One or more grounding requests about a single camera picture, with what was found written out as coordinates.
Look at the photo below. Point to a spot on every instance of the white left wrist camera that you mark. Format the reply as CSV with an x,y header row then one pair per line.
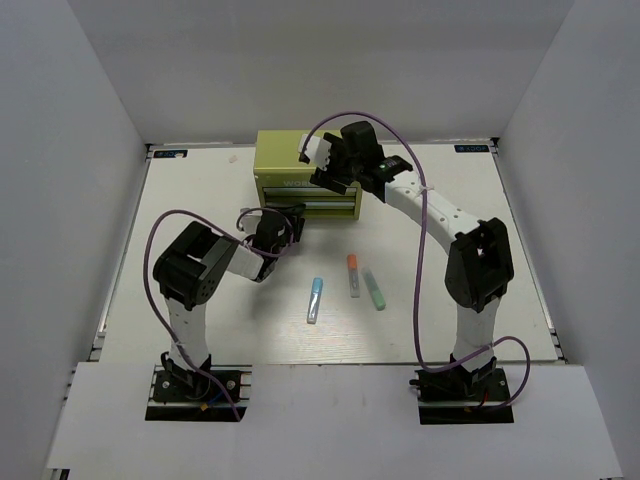
x,y
248,220

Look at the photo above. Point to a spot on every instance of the green highlighter marker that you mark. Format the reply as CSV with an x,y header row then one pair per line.
x,y
373,288

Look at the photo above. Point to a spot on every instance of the orange cap highlighter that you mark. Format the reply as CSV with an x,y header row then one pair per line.
x,y
353,275

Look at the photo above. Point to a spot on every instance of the left blue corner label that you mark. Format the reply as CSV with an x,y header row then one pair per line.
x,y
170,154

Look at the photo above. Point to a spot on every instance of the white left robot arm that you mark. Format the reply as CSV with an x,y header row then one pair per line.
x,y
191,268

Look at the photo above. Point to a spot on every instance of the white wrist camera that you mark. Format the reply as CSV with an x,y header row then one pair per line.
x,y
314,150
248,220

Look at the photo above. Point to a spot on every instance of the right blue corner label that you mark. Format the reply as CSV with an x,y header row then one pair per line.
x,y
471,148

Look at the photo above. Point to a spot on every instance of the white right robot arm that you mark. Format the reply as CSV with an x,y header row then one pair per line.
x,y
479,261

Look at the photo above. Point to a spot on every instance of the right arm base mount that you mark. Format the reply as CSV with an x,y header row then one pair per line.
x,y
457,397

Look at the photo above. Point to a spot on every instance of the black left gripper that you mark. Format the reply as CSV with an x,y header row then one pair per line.
x,y
296,223

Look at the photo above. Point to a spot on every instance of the blue highlighter marker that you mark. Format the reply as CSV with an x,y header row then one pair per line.
x,y
314,301

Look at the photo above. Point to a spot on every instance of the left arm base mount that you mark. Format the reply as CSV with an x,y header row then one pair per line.
x,y
179,395

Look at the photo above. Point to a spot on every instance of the blue corner label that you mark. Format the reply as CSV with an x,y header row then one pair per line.
x,y
170,154
471,148

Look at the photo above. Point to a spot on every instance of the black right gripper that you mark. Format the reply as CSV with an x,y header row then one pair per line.
x,y
329,179

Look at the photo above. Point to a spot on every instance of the green metal drawer box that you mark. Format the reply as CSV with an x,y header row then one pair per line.
x,y
281,180

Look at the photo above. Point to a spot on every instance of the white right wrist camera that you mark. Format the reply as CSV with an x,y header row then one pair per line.
x,y
314,150

